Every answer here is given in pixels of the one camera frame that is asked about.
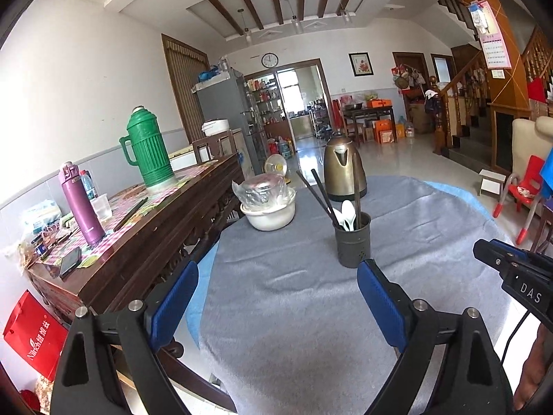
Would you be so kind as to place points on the red child chair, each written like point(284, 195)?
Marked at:
point(525, 190)

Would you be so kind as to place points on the dark wooden sideboard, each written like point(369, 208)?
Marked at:
point(151, 246)

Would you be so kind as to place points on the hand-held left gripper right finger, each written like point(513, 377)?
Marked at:
point(380, 307)

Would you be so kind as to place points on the brown door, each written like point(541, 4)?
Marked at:
point(183, 86)

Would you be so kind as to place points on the white rice cooker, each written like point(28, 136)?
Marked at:
point(214, 126)

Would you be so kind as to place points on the black smartphone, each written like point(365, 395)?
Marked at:
point(70, 261)

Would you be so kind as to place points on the dark chopstick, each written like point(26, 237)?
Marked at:
point(324, 190)
point(356, 190)
point(317, 201)

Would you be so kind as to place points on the plastic-wrapped glass bowl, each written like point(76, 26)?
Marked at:
point(261, 190)

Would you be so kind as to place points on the grey table cloth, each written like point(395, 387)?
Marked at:
point(311, 311)

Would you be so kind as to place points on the grey refrigerator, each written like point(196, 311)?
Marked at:
point(224, 103)

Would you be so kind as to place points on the golden electric kettle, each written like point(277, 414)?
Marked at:
point(343, 168)

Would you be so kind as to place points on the pink wall calendar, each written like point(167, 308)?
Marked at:
point(490, 36)

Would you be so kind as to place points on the wooden chair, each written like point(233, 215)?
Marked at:
point(203, 149)

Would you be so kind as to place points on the dark grey utensil holder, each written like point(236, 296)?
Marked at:
point(353, 242)

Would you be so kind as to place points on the tissue pack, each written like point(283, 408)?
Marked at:
point(41, 216)

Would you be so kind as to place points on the blue table cloth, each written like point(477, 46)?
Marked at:
point(201, 285)

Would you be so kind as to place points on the white step stool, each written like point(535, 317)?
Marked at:
point(491, 181)

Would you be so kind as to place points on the blue water jug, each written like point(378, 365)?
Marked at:
point(284, 147)

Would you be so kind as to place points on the wooden staircase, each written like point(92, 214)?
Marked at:
point(497, 95)

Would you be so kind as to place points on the glass pendant lamp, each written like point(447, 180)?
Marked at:
point(247, 34)
point(296, 24)
point(345, 15)

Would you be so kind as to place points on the purple thermos bottle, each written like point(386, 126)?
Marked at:
point(82, 207)

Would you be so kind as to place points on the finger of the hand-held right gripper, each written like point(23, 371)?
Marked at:
point(488, 250)

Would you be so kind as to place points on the framed wall picture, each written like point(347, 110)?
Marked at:
point(360, 64)

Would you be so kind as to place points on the white spoon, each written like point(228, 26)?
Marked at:
point(337, 219)
point(348, 212)

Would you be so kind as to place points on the plastic water bottle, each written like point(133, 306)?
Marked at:
point(88, 183)

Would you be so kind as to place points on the green thermos jug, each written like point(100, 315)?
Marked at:
point(149, 147)

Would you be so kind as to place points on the white bowl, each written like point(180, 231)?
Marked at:
point(268, 218)

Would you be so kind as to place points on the beige chair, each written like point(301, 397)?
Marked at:
point(533, 142)

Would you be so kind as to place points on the wooden side table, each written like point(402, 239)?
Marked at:
point(367, 116)

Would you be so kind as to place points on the checkered table mat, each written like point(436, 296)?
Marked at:
point(142, 199)

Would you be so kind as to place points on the dark flat stick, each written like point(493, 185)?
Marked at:
point(129, 215)

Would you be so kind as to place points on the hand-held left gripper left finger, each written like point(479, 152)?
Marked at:
point(173, 298)

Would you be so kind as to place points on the red patterned bag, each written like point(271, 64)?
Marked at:
point(41, 393)

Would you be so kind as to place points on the red paper bag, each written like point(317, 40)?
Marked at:
point(32, 337)

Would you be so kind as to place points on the clear plastic cup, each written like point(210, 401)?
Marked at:
point(101, 207)

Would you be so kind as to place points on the flat orange box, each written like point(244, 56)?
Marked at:
point(379, 103)

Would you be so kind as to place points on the small white desk fan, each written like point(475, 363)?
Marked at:
point(275, 166)

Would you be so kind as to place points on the white chest freezer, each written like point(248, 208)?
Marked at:
point(183, 158)

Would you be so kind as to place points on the person's right forearm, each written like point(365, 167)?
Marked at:
point(533, 376)

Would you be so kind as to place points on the round wall clock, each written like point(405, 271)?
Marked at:
point(269, 59)

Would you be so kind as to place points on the tall orange box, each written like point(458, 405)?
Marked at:
point(384, 132)

